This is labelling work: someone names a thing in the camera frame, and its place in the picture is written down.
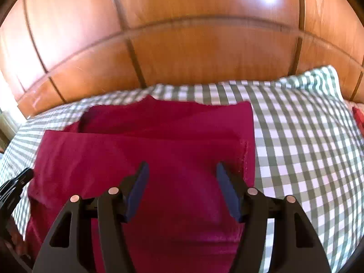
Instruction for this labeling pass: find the multicolour checkered pillow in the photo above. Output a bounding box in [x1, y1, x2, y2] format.
[352, 107, 364, 136]

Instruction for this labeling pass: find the green white checkered bedsheet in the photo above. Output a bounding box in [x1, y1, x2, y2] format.
[1, 66, 363, 272]

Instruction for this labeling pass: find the wooden panelled headboard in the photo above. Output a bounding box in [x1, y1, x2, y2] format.
[1, 0, 363, 117]

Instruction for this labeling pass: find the crimson long-sleeve sweater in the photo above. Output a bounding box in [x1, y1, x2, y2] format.
[25, 96, 255, 272]

